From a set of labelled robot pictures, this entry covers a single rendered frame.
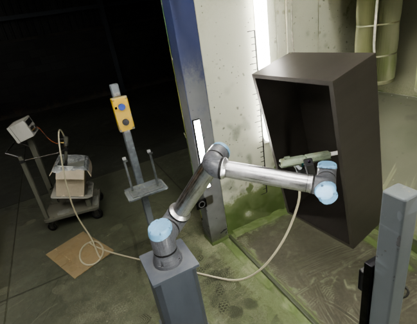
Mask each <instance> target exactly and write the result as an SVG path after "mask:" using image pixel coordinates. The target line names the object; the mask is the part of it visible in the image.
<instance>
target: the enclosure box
mask: <svg viewBox="0 0 417 324"><path fill-rule="evenodd" d="M252 77H253V82H254V86H255V89H256V94H257V97H258V101H259V104H260V109H261V112H262V116H263V120H264V124H265V128H266V131H267V136H268V139H269V143H270V146H271V151H272V156H273V158H274V163H275V166H276V169H280V170H287V171H291V172H296V169H295V168H294V166H290V167H286V168H281V167H280V166H279V160H280V159H283V158H284V157H285V156H290V157H293V156H300V155H305V154H311V153H314V152H321V151H325V150H328V151H329V152H333V151H337V153H338V155H334V156H331V159H328V160H325V161H333V162H335V163H336V164H337V173H336V187H337V190H336V191H337V193H338V198H337V200H336V201H335V202H333V203H331V204H323V203H322V202H321V201H319V199H318V198H317V197H316V196H315V195H314V194H311V193H308V192H301V199H300V203H299V208H298V210H297V213H296V216H295V217H296V218H298V219H300V220H301V221H303V222H305V223H307V224H309V225H311V226H312V227H314V228H316V229H318V230H319V231H322V232H323V233H325V234H327V235H329V236H330V237H332V238H334V239H335V240H338V241H339V242H341V243H343V244H345V245H347V246H348V247H350V248H352V249H354V248H355V247H356V246H357V245H358V244H359V243H360V242H361V241H362V240H363V239H364V238H366V237H367V236H368V235H369V234H370V233H371V232H372V231H373V230H374V229H375V228H376V227H377V226H378V225H379V223H380V211H381V205H382V193H383V188H382V162H381V148H380V123H379V109H378V83H377V58H376V53H313V52H292V53H288V54H286V55H284V56H283V57H281V58H279V59H278V60H275V61H274V62H272V63H270V64H269V65H267V66H265V67H263V68H261V69H260V70H258V71H257V72H255V73H253V74H252ZM281 191H282V194H283V198H284V201H285V206H286V209H287V213H289V214H291V215H293V214H294V211H295V209H296V204H297V200H298V191H297V190H291V189H286V188H281Z"/></svg>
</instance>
